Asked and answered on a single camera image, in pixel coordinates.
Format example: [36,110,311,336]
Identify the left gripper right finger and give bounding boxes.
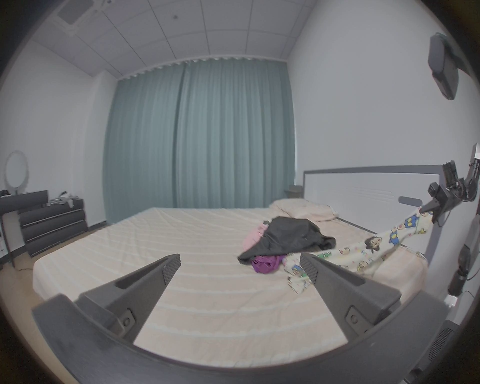
[300,252,402,339]

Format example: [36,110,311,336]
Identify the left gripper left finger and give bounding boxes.
[77,254,182,343]

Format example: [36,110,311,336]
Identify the white printed pyjama top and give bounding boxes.
[282,212,432,296]

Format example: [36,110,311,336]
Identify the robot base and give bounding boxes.
[407,294,466,384]

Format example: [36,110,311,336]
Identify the black garment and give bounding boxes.
[238,216,336,264]

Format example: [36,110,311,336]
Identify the purple garment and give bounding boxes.
[252,254,286,274]

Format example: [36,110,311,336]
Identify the bed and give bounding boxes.
[33,165,449,368]

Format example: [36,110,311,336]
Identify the cream pillow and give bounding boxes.
[269,199,339,223]

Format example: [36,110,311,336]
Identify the dark chest of drawers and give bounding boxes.
[18,198,89,258]

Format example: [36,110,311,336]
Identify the pink garment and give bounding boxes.
[242,224,268,252]

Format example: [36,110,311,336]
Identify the dark dressing table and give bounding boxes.
[0,190,49,268]

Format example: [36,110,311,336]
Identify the round mirror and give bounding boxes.
[4,150,29,196]

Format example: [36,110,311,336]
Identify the blue-green curtain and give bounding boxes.
[103,58,297,224]

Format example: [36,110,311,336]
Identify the ceiling air conditioner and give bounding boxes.
[56,0,113,35]

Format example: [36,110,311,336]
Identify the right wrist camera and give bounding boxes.
[440,160,459,188]

